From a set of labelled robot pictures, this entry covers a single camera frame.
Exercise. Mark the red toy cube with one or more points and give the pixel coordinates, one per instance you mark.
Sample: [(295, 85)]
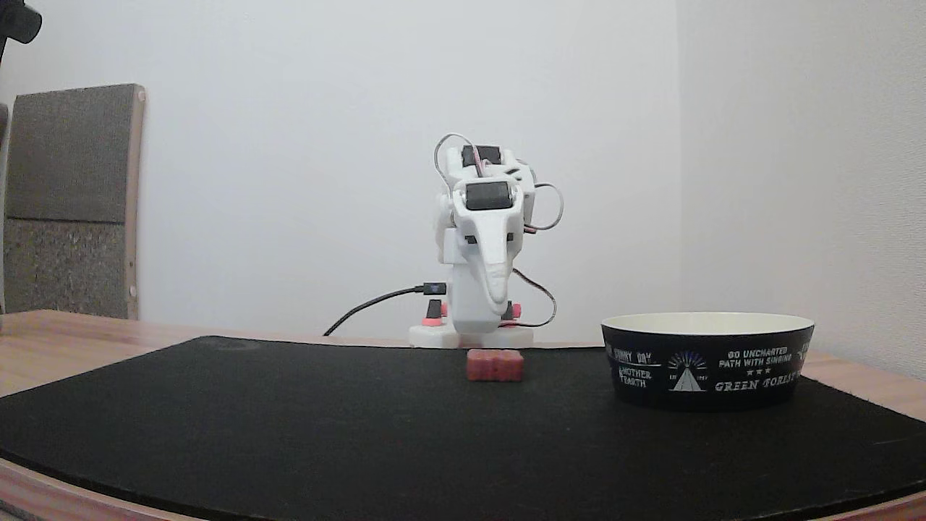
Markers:
[(495, 365)]

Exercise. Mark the black printed bowl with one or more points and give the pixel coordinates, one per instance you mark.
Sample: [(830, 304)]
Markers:
[(705, 369)]

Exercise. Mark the black table mat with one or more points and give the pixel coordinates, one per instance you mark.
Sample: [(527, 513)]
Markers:
[(325, 427)]

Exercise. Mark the grey upholstered chair back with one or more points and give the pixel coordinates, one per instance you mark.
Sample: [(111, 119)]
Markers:
[(69, 202)]

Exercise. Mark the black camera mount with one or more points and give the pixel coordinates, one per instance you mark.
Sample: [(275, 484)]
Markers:
[(20, 22)]

